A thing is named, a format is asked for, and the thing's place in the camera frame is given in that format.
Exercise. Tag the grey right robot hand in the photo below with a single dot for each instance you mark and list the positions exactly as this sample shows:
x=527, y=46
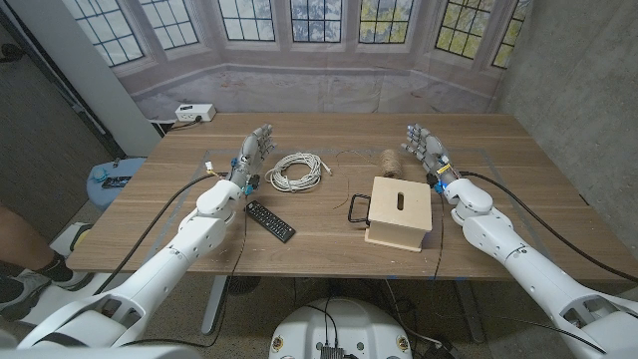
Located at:
x=431, y=152

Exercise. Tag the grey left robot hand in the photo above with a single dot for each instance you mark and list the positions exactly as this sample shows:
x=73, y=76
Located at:
x=249, y=159

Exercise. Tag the light wooden drawer unit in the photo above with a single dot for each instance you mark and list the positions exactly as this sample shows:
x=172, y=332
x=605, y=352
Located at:
x=399, y=219

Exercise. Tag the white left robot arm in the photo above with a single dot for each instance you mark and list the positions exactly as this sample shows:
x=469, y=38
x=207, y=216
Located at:
x=149, y=284

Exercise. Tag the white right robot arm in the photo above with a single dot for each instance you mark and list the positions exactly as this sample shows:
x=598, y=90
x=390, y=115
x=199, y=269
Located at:
x=528, y=269

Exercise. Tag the black TV remote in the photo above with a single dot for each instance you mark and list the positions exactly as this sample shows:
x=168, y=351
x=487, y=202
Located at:
x=270, y=221

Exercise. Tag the brown twine spool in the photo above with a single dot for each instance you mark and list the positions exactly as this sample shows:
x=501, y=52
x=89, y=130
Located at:
x=392, y=162

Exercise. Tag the white power strip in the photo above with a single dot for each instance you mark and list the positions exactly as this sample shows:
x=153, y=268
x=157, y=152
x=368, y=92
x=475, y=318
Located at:
x=194, y=112

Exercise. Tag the wooden cabinet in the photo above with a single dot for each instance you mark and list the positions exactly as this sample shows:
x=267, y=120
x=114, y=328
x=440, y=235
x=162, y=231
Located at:
x=348, y=187

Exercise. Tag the printed bay window backdrop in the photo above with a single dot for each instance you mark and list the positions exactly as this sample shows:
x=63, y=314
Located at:
x=319, y=90

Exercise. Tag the black floor fan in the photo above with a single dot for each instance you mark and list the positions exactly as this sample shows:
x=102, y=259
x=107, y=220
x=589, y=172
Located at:
x=244, y=284

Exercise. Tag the small black device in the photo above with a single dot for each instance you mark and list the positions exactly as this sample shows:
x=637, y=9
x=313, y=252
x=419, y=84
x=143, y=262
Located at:
x=116, y=182

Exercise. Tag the blue round stool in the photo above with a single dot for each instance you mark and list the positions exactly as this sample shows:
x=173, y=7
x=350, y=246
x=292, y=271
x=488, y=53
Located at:
x=107, y=197

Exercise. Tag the grey table leg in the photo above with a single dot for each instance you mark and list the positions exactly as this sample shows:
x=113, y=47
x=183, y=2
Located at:
x=214, y=304
x=471, y=311

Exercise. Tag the teal small object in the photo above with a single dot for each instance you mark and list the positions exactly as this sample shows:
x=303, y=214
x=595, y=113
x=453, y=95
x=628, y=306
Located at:
x=99, y=174

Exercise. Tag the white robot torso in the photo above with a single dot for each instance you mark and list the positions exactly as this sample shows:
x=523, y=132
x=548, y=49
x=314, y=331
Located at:
x=344, y=324

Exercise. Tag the person's leg with black sock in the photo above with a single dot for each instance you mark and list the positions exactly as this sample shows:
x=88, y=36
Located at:
x=20, y=239

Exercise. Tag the grey white sneaker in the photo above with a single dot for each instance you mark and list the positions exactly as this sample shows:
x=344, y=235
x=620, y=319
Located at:
x=30, y=296

